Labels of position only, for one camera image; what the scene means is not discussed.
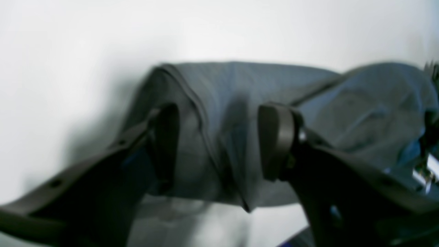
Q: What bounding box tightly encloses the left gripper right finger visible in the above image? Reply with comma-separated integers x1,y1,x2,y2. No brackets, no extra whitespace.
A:
257,103,439,247

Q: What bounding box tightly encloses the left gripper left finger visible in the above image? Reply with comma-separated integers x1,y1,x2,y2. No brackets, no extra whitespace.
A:
1,103,180,247

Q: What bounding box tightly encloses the grey T-shirt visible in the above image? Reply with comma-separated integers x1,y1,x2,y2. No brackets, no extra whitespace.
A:
121,62,438,210

